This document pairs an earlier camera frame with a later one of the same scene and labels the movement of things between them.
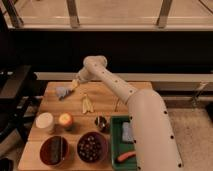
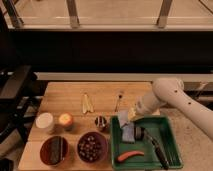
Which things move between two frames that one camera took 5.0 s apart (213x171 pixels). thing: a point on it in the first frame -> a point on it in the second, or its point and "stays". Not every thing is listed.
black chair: (18, 100) stays
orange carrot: (126, 156) stays
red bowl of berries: (92, 147) stays
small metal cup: (102, 124) stays
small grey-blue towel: (61, 91) -> (123, 116)
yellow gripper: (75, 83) -> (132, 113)
